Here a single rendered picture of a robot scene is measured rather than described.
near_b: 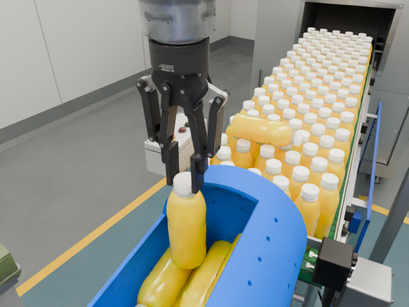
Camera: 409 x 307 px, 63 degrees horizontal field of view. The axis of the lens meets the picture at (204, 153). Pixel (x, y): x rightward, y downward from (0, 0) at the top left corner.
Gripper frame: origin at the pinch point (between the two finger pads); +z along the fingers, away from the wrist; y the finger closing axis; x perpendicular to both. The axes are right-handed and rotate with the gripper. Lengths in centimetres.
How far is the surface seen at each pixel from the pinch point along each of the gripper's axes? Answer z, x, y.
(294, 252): 13.1, 2.7, 18.7
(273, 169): 19.9, 32.1, 7.4
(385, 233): 48, 52, 41
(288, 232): 10.4, 3.8, 17.0
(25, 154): 129, 105, -215
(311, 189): 19.4, 27.8, 17.6
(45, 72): 80, 162, -234
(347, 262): 28.3, 17.9, 28.7
